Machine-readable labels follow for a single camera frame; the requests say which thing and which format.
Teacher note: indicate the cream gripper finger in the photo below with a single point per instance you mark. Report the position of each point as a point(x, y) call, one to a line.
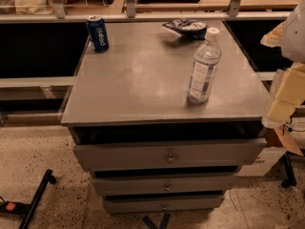
point(272, 38)
point(286, 94)

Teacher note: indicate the clear plastic water bottle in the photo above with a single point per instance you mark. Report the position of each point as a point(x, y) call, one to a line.
point(204, 67)

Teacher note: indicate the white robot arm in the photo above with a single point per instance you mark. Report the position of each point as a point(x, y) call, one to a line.
point(292, 43)

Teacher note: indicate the blue pepsi can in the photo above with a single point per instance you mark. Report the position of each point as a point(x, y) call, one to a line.
point(97, 33)

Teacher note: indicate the cardboard box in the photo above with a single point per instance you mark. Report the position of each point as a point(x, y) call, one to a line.
point(279, 142)

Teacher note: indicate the dark crumpled snack bag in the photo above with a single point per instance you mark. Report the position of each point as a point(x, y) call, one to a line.
point(186, 27)

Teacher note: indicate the top grey drawer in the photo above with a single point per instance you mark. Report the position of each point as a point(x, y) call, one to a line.
point(168, 154)

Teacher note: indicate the grey drawer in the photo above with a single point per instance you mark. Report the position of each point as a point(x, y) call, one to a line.
point(168, 154)
point(164, 184)
point(166, 204)

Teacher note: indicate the black stand leg right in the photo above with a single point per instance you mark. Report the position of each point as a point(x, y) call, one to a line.
point(290, 180)

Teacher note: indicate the black stand leg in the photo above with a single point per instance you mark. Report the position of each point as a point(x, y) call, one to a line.
point(290, 180)
point(23, 210)

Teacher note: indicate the middle grey drawer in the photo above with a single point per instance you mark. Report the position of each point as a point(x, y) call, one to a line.
point(164, 184)

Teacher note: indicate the bottom grey drawer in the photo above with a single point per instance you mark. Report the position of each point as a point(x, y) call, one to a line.
point(166, 204)

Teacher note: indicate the black stand leg left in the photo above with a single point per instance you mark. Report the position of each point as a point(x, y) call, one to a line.
point(23, 210)

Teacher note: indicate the metal frame rail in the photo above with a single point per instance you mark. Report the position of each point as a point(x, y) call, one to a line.
point(39, 11)

